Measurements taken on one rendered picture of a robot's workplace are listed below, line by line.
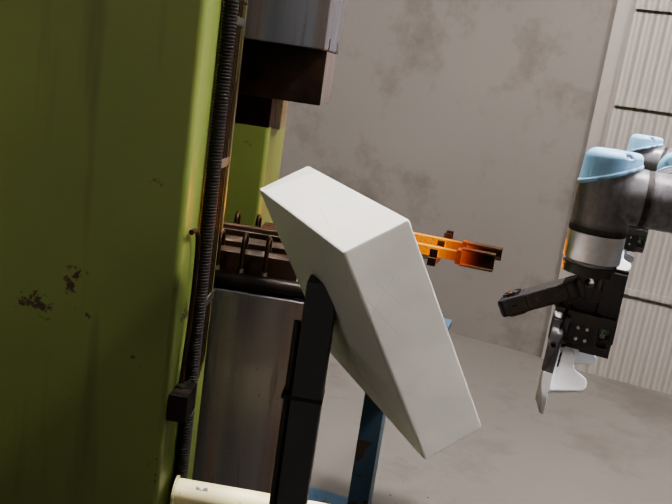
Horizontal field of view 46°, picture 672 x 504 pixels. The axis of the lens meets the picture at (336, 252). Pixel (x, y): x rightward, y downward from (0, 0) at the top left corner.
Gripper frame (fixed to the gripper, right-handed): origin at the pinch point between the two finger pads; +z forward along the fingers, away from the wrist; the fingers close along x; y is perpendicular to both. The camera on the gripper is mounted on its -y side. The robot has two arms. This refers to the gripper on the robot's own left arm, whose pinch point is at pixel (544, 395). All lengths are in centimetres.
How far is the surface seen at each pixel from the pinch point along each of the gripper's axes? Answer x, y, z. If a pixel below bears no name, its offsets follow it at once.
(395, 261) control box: -32.9, -14.6, -22.0
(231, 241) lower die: 19, -64, -5
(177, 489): -9, -53, 30
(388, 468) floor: 137, -59, 93
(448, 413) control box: -26.1, -7.6, -4.4
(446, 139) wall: 305, -105, -11
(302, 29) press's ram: 14, -52, -46
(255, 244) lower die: 21, -60, -6
